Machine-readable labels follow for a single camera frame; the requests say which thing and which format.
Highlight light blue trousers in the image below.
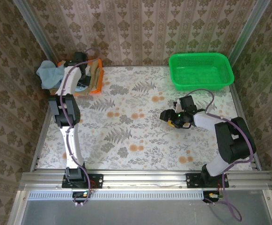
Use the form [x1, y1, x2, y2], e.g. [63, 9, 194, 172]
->
[36, 60, 89, 92]

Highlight folded orange trousers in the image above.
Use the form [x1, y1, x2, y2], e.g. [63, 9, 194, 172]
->
[50, 59, 104, 96]

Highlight floral patterned table cover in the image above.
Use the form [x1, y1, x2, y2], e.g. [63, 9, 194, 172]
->
[36, 65, 255, 171]

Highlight green plastic basket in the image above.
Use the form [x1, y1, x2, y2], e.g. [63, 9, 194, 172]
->
[168, 52, 235, 91]

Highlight black power connector block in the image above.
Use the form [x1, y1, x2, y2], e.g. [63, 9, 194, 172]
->
[203, 191, 223, 203]
[72, 191, 92, 203]

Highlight grey metal sheet panel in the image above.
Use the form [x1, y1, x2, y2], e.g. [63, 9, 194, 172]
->
[8, 190, 272, 225]

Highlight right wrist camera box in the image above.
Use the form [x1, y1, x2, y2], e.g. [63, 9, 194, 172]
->
[175, 95, 194, 113]

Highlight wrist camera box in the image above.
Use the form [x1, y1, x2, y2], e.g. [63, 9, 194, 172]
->
[175, 95, 194, 113]
[74, 52, 88, 62]

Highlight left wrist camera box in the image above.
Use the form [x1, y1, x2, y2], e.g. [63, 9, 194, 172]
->
[74, 52, 88, 62]

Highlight aluminium table side rail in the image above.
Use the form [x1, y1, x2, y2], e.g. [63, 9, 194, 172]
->
[29, 105, 52, 173]
[229, 84, 263, 171]

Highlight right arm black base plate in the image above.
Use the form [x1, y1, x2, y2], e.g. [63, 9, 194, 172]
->
[185, 172, 229, 189]

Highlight aluminium corner post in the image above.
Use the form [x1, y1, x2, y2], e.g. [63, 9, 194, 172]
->
[229, 0, 271, 64]
[12, 0, 58, 71]

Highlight slotted grey cable duct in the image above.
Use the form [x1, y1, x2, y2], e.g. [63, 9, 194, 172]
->
[27, 190, 206, 201]

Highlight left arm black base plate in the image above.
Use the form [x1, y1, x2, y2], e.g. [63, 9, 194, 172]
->
[62, 173, 103, 189]

